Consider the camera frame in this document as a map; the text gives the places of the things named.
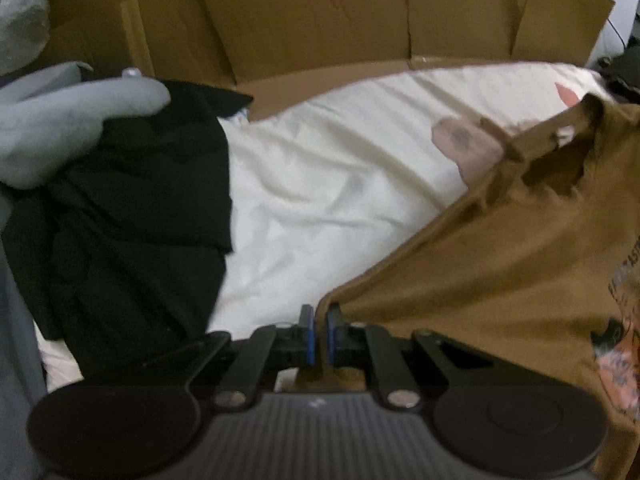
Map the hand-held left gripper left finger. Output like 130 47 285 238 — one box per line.
82 305 316 411

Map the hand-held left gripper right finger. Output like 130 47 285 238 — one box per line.
326 306 548 411

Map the brown printed t-shirt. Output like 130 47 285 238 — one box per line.
295 92 640 480

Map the cream bear printed blanket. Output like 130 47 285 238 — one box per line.
35 62 608 393

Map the black crumpled garment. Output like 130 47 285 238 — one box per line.
0 77 256 386

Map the flattened cardboard sheet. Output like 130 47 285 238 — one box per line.
42 0 616 121

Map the grey neck pillow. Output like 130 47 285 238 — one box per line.
0 62 172 191

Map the dark olive crumpled garment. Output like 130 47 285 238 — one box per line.
597 55 640 106

